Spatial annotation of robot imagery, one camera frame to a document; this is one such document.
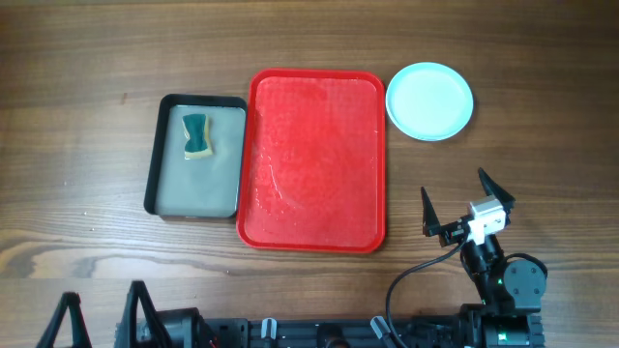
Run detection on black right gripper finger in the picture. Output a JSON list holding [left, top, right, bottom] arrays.
[[421, 187, 441, 237], [478, 167, 516, 208]]

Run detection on mint plate back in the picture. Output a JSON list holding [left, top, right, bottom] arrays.
[[385, 62, 474, 142]]

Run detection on red plastic tray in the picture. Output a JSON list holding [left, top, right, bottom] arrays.
[[237, 68, 386, 253]]

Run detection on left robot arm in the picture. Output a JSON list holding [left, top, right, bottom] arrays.
[[37, 280, 218, 348]]

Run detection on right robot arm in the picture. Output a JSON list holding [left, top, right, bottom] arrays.
[[408, 169, 548, 347]]

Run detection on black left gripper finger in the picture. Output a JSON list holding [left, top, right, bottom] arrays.
[[113, 279, 173, 348], [34, 291, 93, 348]]

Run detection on black water tray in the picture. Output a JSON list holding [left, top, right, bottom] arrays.
[[143, 94, 248, 218]]

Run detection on black base frame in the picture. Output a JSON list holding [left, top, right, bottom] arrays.
[[115, 315, 545, 348]]

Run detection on green yellow sponge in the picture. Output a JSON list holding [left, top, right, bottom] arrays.
[[182, 114, 213, 160]]

